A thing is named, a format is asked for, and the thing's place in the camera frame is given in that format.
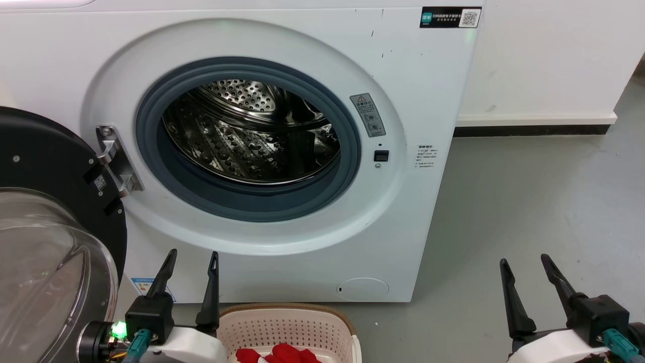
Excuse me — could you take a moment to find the teal right camera cable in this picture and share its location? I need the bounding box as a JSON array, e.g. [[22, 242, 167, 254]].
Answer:
[[602, 328, 643, 363]]

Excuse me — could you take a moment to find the white front-load washing machine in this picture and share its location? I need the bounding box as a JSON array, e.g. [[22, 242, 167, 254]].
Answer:
[[0, 0, 484, 303]]

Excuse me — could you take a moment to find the grey warning label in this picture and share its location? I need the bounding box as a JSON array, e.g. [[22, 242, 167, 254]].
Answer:
[[350, 93, 386, 138]]

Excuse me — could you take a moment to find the beige perforated laundry basket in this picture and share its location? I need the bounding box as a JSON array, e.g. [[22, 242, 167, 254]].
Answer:
[[218, 302, 362, 363]]

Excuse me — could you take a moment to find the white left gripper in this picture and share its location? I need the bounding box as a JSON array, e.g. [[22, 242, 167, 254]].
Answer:
[[141, 249, 228, 363]]

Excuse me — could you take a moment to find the teal camera cable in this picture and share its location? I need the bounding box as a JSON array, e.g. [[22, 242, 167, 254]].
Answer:
[[121, 328, 153, 363], [602, 328, 643, 363]]

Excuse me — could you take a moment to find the washing machine door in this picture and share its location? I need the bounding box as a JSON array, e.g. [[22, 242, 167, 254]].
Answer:
[[0, 106, 127, 363]]

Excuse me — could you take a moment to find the steel perforated drum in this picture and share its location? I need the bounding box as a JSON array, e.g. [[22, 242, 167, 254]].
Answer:
[[162, 79, 341, 185]]

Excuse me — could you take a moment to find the round filter cover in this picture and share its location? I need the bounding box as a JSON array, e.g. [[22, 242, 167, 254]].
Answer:
[[337, 277, 390, 302]]

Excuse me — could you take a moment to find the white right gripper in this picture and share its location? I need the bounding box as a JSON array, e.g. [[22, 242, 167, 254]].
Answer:
[[500, 254, 610, 363]]

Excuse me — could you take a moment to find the metal door hinge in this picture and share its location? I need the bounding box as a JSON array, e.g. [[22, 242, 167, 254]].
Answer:
[[96, 125, 145, 198]]

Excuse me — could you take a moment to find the teal left camera cable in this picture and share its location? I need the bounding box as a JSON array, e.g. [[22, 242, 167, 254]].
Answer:
[[121, 328, 153, 363]]

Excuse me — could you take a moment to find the blue energy label sticker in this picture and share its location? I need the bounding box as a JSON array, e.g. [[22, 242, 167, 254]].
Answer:
[[130, 276, 177, 303]]

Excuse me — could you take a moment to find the red cloth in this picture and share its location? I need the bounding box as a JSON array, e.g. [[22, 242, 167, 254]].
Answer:
[[236, 343, 323, 363]]

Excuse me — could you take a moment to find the grey rubber door gasket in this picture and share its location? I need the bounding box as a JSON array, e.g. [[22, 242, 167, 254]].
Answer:
[[135, 56, 361, 223]]

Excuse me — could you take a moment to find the black QR code sticker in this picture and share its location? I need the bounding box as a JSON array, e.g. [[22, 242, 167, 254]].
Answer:
[[420, 7, 482, 29]]

